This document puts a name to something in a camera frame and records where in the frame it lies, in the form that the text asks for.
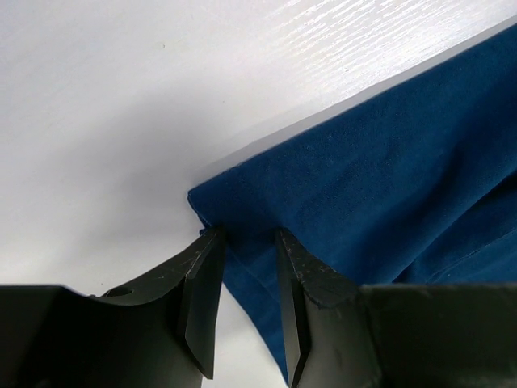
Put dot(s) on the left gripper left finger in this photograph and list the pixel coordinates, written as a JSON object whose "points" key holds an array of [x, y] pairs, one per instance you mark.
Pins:
{"points": [[157, 330]]}

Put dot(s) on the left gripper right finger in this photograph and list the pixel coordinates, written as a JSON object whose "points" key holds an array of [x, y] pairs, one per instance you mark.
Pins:
{"points": [[339, 334]]}

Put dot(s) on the blue printed t-shirt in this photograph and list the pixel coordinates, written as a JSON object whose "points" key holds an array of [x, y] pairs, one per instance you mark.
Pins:
{"points": [[415, 185]]}

